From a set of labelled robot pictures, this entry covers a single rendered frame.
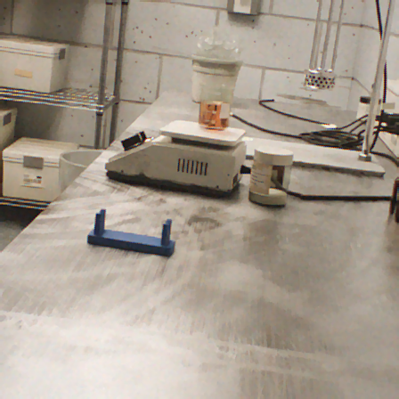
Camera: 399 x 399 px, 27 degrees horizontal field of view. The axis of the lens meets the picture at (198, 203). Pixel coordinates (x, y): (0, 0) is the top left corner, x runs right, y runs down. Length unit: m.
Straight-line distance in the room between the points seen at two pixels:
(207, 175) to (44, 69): 2.27
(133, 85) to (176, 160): 2.48
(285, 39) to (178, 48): 0.47
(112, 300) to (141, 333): 0.08
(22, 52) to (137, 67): 0.53
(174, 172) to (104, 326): 0.54
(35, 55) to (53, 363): 2.85
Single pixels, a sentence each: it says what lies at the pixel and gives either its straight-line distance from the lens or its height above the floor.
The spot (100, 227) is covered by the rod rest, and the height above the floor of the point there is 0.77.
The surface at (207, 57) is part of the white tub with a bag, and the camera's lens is 2.25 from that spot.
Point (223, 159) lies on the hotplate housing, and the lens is 1.24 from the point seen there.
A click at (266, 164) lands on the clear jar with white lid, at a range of 1.23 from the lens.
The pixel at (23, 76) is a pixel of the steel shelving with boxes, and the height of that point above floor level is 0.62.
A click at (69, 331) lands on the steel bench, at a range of 0.74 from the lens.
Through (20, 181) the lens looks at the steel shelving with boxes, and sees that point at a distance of 3.45.
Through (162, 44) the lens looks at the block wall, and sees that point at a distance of 3.69.
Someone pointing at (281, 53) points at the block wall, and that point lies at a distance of 3.67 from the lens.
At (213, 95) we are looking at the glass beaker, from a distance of 1.28.
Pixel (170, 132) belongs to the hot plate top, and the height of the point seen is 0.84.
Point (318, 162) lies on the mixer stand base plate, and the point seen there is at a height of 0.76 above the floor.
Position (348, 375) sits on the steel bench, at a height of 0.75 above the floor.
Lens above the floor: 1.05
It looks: 14 degrees down
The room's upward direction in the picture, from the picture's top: 7 degrees clockwise
